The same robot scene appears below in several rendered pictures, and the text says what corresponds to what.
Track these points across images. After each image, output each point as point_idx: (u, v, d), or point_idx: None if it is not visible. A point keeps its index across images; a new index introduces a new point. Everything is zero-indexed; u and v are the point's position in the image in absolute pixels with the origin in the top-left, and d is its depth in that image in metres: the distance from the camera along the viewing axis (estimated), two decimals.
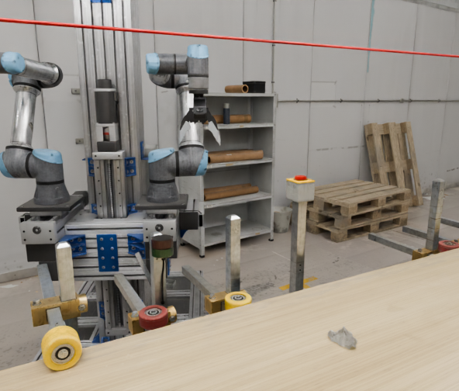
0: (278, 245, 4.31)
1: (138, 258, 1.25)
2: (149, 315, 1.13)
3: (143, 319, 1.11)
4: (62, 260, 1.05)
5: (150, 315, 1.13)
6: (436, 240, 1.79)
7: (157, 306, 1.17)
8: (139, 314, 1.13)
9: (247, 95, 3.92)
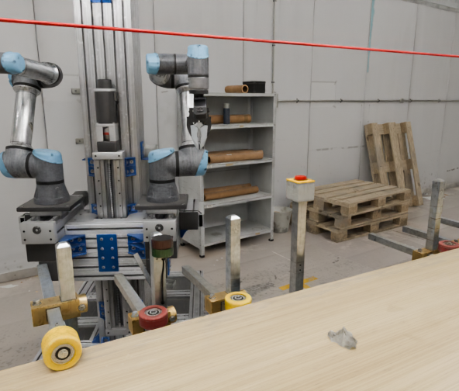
0: (278, 245, 4.31)
1: (136, 259, 1.25)
2: (149, 315, 1.13)
3: (143, 319, 1.11)
4: (62, 260, 1.05)
5: (150, 315, 1.13)
6: (436, 240, 1.79)
7: (157, 306, 1.17)
8: (139, 314, 1.13)
9: (247, 95, 3.92)
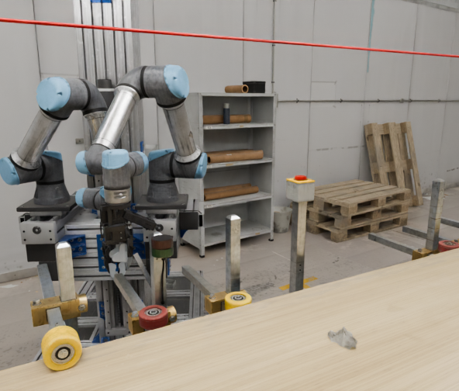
0: (278, 245, 4.31)
1: (136, 259, 1.25)
2: (149, 315, 1.13)
3: (143, 319, 1.11)
4: (62, 260, 1.05)
5: (150, 315, 1.13)
6: (436, 240, 1.79)
7: (157, 306, 1.17)
8: (139, 314, 1.13)
9: (247, 95, 3.92)
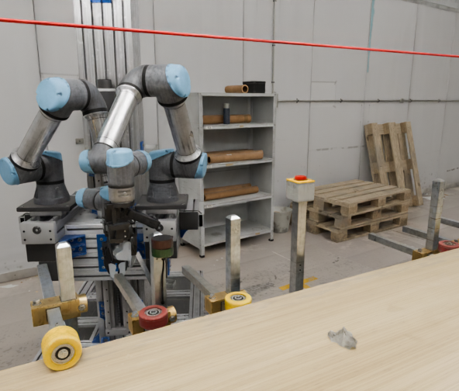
0: (278, 245, 4.31)
1: (138, 258, 1.26)
2: (149, 315, 1.13)
3: (143, 319, 1.11)
4: (62, 260, 1.05)
5: (150, 315, 1.13)
6: (436, 240, 1.79)
7: (157, 306, 1.17)
8: (139, 314, 1.13)
9: (247, 95, 3.92)
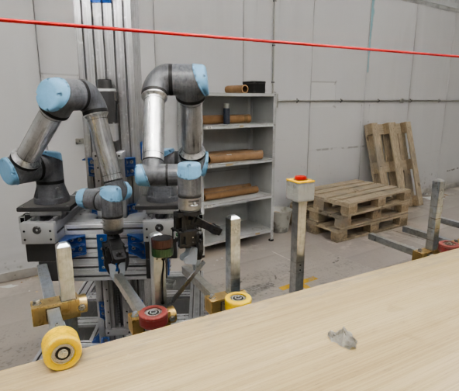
0: (278, 245, 4.31)
1: (200, 264, 1.36)
2: (149, 315, 1.13)
3: (143, 319, 1.11)
4: (62, 260, 1.05)
5: (150, 315, 1.13)
6: (436, 240, 1.79)
7: (157, 306, 1.17)
8: (139, 314, 1.13)
9: (247, 95, 3.92)
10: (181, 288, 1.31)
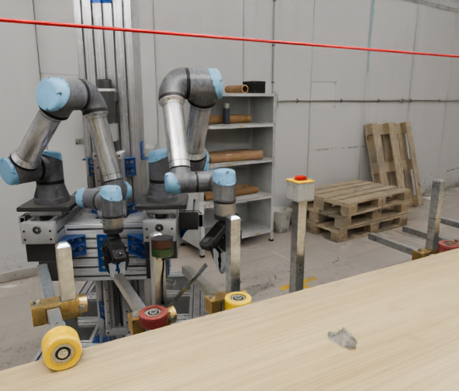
0: (278, 245, 4.31)
1: (202, 267, 1.37)
2: (149, 315, 1.13)
3: (143, 319, 1.11)
4: (62, 260, 1.05)
5: (150, 315, 1.13)
6: (436, 240, 1.79)
7: (157, 306, 1.17)
8: (139, 314, 1.13)
9: (247, 95, 3.92)
10: (181, 289, 1.31)
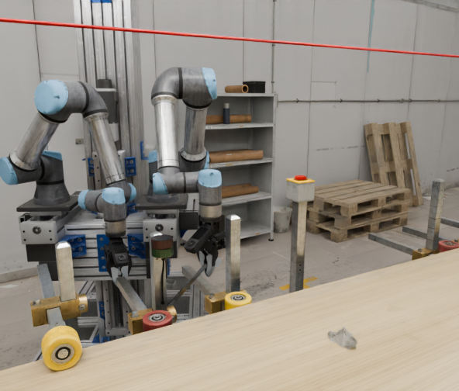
0: (278, 245, 4.31)
1: (202, 267, 1.37)
2: (153, 320, 1.10)
3: (146, 324, 1.08)
4: (62, 260, 1.05)
5: (154, 320, 1.10)
6: (436, 240, 1.79)
7: (160, 312, 1.14)
8: (143, 320, 1.10)
9: (247, 95, 3.92)
10: (181, 289, 1.31)
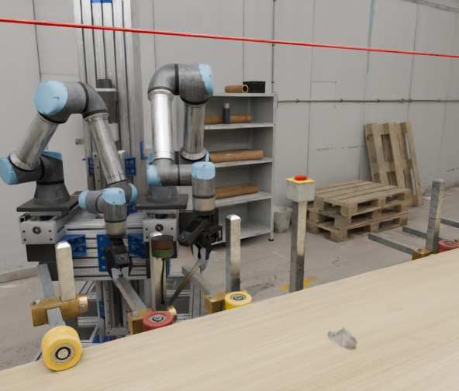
0: (278, 245, 4.31)
1: (198, 262, 1.35)
2: (153, 321, 1.10)
3: (147, 325, 1.08)
4: (62, 260, 1.05)
5: (155, 321, 1.10)
6: (436, 240, 1.79)
7: (161, 313, 1.14)
8: (143, 320, 1.10)
9: (247, 95, 3.92)
10: (179, 287, 1.31)
